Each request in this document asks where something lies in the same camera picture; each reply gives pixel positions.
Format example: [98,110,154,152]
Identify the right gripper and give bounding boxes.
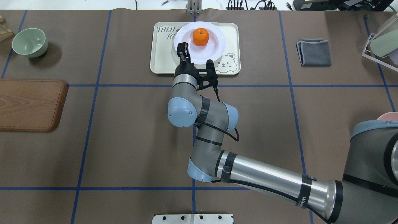
[174,42,199,82]

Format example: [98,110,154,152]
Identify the white plate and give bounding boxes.
[174,21,226,65]

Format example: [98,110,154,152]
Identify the orange fruit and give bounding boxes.
[192,27,209,47]

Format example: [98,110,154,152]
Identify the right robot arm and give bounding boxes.
[167,42,398,224]

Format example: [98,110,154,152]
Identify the cream bear tray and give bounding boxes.
[150,22,241,75]

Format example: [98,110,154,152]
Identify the grey folded cloth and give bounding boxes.
[296,38,331,67]

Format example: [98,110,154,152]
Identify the green bowl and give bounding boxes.
[12,28,49,58]

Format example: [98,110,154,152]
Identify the wooden cutting board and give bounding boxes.
[0,78,68,132]

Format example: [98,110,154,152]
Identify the wooden dish rack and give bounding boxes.
[0,16,14,42]

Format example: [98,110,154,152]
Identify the pink bowl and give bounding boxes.
[377,111,398,121]

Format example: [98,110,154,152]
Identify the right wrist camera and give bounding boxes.
[196,59,218,91]

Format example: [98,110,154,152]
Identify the grey metal bracket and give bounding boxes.
[185,0,203,15]

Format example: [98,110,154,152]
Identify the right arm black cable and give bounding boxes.
[194,87,330,224]

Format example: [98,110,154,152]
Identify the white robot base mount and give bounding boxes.
[152,214,234,224]

